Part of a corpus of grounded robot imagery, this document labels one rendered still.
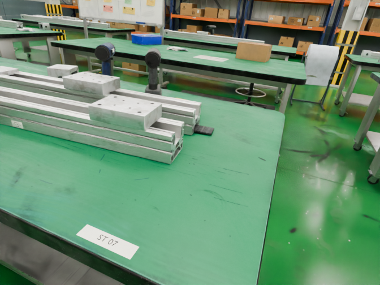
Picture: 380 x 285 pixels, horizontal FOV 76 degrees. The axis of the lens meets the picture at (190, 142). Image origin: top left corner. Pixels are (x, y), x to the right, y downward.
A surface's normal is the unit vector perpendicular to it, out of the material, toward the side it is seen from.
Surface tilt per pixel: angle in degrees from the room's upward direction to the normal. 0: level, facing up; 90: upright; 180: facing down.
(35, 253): 0
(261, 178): 0
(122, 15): 90
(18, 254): 0
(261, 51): 87
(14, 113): 90
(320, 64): 103
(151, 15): 90
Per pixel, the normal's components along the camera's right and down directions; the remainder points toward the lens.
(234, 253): 0.07, -0.88
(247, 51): -0.47, 0.37
